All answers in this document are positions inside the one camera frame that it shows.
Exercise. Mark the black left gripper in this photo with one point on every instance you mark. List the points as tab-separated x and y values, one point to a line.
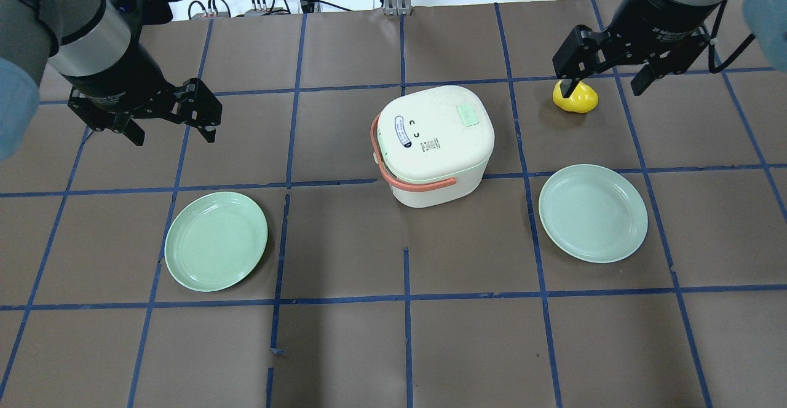
117	77

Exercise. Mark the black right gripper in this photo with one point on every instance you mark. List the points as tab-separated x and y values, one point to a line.
659	16

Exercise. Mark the white rice cooker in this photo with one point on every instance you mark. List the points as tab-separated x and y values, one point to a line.
433	146

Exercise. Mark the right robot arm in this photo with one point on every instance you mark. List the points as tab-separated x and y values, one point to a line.
765	19

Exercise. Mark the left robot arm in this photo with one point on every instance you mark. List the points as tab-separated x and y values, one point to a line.
95	45

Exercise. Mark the yellow toy pepper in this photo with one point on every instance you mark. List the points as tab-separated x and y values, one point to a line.
583	99

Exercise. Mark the left green plate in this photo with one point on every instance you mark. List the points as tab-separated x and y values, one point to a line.
216	241

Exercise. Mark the green plate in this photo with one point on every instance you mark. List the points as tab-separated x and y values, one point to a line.
593	213
216	241

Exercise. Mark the right green plate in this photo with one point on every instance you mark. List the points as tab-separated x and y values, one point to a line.
593	213

